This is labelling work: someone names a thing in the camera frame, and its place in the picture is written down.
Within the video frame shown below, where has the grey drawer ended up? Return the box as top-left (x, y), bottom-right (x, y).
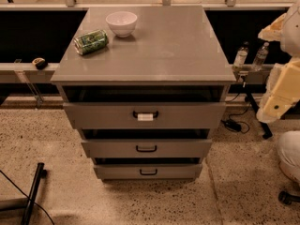
top-left (94, 164), bottom-right (203, 180)
top-left (64, 102), bottom-right (225, 129)
top-left (82, 139), bottom-right (212, 158)

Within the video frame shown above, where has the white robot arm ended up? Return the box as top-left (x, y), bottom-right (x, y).
top-left (256, 1), bottom-right (300, 183)

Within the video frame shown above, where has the grey drawer cabinet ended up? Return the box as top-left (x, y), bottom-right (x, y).
top-left (52, 6), bottom-right (234, 166)

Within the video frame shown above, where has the grey bottom drawer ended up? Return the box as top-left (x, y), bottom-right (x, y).
top-left (94, 164), bottom-right (203, 180)

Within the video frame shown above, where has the grey top drawer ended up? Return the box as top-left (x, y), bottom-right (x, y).
top-left (64, 102), bottom-right (225, 129)

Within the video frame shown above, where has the white ceramic bowl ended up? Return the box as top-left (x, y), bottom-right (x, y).
top-left (106, 11), bottom-right (138, 38)

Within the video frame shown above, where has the green soda can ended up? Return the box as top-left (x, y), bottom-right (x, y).
top-left (73, 30), bottom-right (109, 55)

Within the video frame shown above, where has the clear water bottle left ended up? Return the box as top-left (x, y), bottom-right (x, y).
top-left (232, 41), bottom-right (249, 69)

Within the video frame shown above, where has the clear water bottle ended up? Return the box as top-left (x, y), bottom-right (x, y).
top-left (252, 42), bottom-right (269, 71)
top-left (232, 41), bottom-right (249, 69)

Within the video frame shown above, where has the black yellow tape measure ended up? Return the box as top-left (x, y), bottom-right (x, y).
top-left (32, 57), bottom-right (48, 70)

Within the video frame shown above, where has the black stand leg right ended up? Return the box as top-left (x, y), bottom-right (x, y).
top-left (244, 85), bottom-right (273, 140)

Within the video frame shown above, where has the black stand leg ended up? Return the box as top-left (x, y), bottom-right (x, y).
top-left (244, 85), bottom-right (273, 140)
top-left (21, 162), bottom-right (47, 225)

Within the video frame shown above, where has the clear water bottle right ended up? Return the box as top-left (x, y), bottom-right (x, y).
top-left (252, 42), bottom-right (269, 71)

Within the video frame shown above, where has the black stand leg left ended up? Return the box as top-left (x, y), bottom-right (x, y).
top-left (21, 162), bottom-right (47, 225)

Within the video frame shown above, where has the black caster wheel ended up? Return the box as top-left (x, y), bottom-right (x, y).
top-left (278, 191), bottom-right (300, 205)

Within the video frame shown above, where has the black power adapter cable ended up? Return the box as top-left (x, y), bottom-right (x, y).
top-left (220, 92), bottom-right (252, 135)

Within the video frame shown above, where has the grey metal rail shelf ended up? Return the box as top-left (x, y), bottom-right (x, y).
top-left (0, 63), bottom-right (59, 83)

